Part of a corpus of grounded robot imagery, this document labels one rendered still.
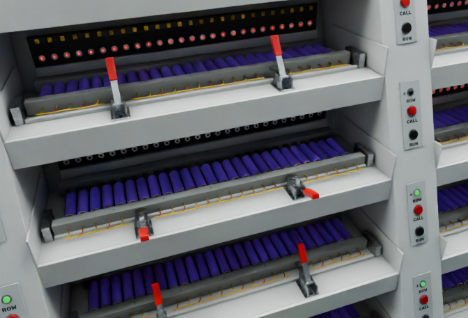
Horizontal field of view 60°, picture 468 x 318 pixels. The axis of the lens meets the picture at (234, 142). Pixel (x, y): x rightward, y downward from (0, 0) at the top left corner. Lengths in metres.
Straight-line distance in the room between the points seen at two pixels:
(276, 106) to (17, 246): 0.44
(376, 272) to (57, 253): 0.57
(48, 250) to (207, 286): 0.28
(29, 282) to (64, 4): 0.40
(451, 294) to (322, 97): 0.58
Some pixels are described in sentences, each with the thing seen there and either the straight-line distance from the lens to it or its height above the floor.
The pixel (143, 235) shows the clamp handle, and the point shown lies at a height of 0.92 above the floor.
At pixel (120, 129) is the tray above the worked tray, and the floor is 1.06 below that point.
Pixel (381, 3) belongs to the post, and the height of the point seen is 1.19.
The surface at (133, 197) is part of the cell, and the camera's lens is 0.72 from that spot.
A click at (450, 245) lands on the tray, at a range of 0.96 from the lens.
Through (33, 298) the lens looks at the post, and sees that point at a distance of 0.70.
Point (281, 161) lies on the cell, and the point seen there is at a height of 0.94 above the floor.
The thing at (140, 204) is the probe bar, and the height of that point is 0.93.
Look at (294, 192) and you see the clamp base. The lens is 0.70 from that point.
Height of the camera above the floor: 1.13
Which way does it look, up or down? 11 degrees down
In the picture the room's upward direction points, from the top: 9 degrees counter-clockwise
